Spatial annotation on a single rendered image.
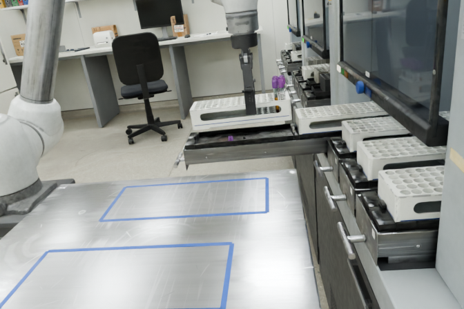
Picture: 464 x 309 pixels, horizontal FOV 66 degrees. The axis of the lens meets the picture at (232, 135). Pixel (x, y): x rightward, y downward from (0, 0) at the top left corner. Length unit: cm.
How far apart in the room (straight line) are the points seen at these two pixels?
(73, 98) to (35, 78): 397
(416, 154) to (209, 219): 45
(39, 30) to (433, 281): 120
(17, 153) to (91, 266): 62
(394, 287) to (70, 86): 489
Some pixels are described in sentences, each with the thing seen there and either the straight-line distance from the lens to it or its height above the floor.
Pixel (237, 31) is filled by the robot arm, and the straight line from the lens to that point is 101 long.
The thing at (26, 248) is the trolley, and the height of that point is 82.
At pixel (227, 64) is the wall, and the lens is 462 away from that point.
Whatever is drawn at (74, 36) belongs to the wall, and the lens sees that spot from 509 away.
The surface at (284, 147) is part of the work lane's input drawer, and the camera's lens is 106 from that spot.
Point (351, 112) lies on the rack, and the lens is 110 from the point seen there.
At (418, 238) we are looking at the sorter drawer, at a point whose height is 79.
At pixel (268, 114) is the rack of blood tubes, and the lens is 105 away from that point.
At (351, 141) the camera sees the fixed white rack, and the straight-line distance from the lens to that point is 94.
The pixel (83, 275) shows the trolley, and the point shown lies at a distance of 67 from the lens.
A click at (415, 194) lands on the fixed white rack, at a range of 68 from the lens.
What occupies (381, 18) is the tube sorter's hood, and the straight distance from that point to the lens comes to 80.
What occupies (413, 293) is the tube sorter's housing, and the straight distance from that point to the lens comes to 69.
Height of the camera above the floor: 120
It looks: 20 degrees down
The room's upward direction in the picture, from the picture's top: 7 degrees counter-clockwise
